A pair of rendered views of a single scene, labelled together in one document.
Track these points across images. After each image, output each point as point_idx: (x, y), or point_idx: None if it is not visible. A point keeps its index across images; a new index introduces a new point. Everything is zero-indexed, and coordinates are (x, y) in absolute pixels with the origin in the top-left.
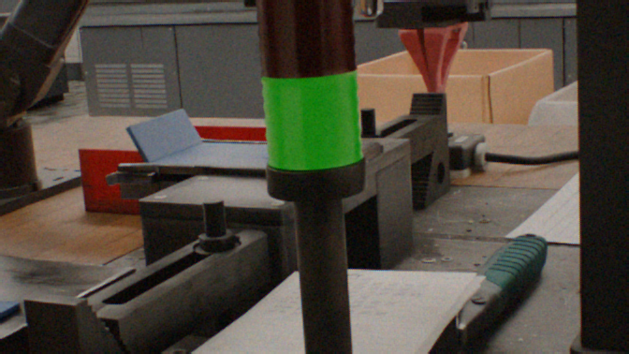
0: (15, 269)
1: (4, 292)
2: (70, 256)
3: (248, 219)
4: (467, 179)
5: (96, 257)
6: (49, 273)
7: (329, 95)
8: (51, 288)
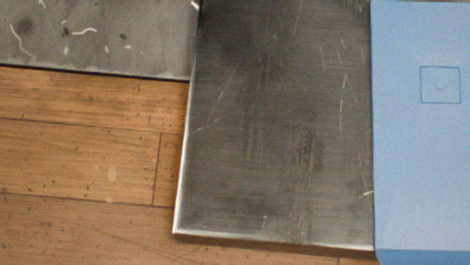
0: (239, 98)
1: (326, 55)
2: (62, 142)
3: None
4: None
5: (63, 101)
6: (249, 42)
7: None
8: (301, 7)
